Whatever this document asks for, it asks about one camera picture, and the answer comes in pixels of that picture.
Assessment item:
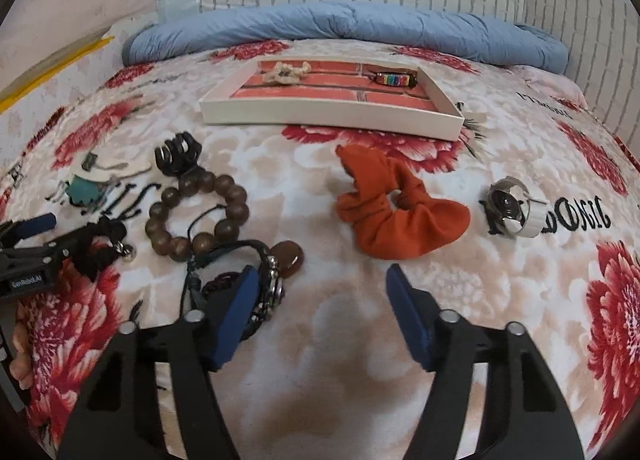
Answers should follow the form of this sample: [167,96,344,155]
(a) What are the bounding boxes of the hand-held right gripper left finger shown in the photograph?
[57,265,261,460]

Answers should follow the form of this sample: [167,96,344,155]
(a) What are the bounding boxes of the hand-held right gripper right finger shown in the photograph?
[385,263,586,460]

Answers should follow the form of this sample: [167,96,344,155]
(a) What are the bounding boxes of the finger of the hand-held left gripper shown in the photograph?
[0,226,98,271]
[0,213,57,247]

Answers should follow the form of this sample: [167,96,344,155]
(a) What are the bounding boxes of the teal hair clip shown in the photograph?
[68,175,108,208]

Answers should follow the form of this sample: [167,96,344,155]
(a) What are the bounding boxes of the black braided bracelet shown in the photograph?
[182,239,288,341]

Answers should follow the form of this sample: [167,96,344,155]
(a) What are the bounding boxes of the brown oval pendant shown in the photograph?
[270,240,305,281]

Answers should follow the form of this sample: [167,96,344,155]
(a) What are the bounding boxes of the orange scrunchie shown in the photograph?
[335,144,472,259]

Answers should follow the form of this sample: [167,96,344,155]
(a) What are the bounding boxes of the white hair clip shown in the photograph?
[92,153,152,181]
[480,177,548,239]

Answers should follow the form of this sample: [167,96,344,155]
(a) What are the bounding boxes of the brown wooden bead bracelet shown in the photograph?
[145,173,249,257]

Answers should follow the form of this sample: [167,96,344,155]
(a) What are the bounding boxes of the black claw hair clip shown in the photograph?
[154,130,202,177]

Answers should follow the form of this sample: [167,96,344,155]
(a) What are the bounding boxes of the white tray with brick liner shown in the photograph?
[200,58,466,142]

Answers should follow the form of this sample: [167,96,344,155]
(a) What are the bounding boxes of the person's left hand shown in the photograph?
[9,317,35,391]

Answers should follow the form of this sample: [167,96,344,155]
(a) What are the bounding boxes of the red floral blanket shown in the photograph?
[0,38,640,460]

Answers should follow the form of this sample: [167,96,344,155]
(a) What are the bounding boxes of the cream scrunchie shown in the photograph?
[261,60,312,86]

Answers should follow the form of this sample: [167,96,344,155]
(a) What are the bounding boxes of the blue rolled quilt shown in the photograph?
[122,1,570,75]

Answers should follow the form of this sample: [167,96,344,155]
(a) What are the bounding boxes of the rainbow bead bracelet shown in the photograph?
[369,69,418,89]

